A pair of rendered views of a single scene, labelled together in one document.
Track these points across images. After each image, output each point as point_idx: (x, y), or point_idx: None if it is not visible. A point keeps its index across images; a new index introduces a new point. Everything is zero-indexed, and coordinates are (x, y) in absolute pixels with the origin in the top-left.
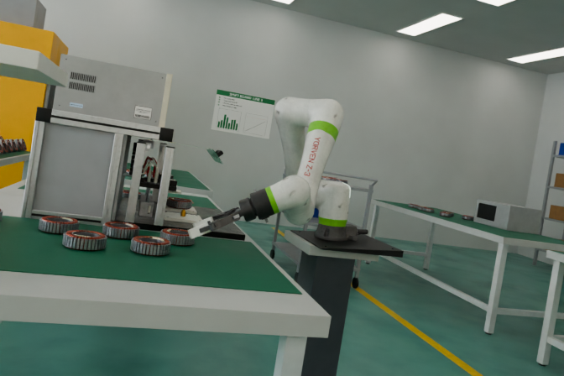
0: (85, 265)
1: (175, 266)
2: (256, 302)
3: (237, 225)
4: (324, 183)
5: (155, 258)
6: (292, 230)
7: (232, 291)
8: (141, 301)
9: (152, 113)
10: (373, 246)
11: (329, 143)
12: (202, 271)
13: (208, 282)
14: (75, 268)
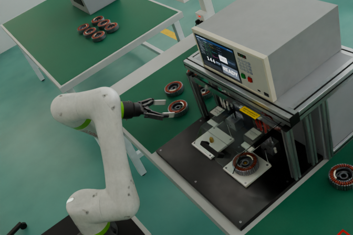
0: (176, 66)
1: (154, 88)
2: (114, 89)
3: (189, 194)
4: (92, 189)
5: None
6: (142, 234)
7: (124, 89)
8: (142, 66)
9: None
10: (61, 233)
11: None
12: (143, 93)
13: (135, 88)
14: (176, 63)
